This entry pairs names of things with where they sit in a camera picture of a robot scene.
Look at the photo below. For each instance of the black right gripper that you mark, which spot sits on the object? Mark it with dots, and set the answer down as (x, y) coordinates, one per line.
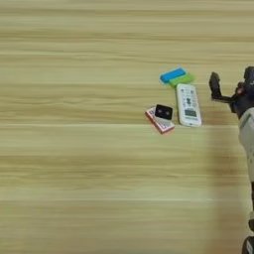
(244, 99)

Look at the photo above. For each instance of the white remote control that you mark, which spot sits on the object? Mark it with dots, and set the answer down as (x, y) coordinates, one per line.
(188, 105)

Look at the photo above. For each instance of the small black square object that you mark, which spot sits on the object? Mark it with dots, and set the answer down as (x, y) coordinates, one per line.
(163, 112)

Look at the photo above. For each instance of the red white card box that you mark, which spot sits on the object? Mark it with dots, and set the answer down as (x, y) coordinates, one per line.
(162, 127)

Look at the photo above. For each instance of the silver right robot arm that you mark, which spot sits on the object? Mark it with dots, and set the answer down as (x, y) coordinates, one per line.
(248, 139)

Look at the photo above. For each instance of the green rectangular block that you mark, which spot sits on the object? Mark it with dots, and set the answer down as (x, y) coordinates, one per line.
(183, 80)

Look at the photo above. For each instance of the blue rectangular block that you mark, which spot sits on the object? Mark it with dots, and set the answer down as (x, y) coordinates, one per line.
(173, 75)

